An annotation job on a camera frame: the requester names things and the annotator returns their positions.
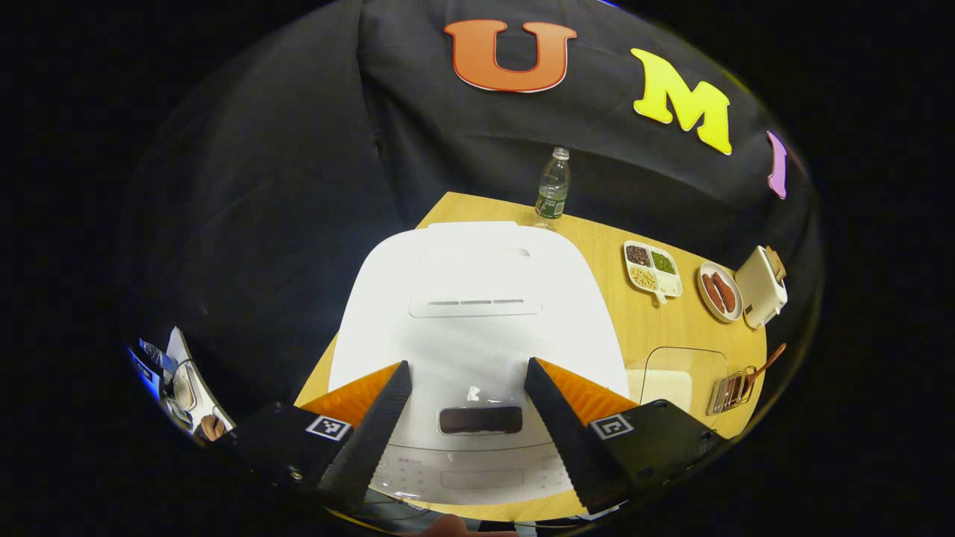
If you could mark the toast slice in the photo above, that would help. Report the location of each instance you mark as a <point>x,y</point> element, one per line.
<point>776,262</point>

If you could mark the clear plastic water bottle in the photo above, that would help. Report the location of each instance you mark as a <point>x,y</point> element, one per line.
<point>553,186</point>

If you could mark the white rice cooker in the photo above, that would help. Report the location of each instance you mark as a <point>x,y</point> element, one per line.
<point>477,335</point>

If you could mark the brown meat patty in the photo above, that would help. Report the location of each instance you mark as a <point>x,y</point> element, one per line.
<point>725,291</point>
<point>712,293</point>

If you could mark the white divided bean dish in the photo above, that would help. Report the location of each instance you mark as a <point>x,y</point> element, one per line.
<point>653,272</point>

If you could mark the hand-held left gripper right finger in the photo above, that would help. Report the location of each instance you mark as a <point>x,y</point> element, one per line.
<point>563,436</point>

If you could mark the open laptop computer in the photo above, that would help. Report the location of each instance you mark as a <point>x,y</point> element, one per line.
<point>145,369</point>

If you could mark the white round plate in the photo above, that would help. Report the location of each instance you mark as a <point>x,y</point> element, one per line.
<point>703,294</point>

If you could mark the clear rice container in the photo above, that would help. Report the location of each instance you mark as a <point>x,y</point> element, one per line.
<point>671,384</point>

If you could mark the white toaster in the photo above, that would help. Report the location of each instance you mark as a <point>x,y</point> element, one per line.
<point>757,291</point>

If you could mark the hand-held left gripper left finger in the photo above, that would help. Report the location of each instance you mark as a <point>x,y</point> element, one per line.
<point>377,432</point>

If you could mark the brown wooden spoon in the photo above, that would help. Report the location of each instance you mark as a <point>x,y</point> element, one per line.
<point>765,367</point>

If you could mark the black backdrop cloth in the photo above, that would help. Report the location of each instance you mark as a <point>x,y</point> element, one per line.
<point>283,186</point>

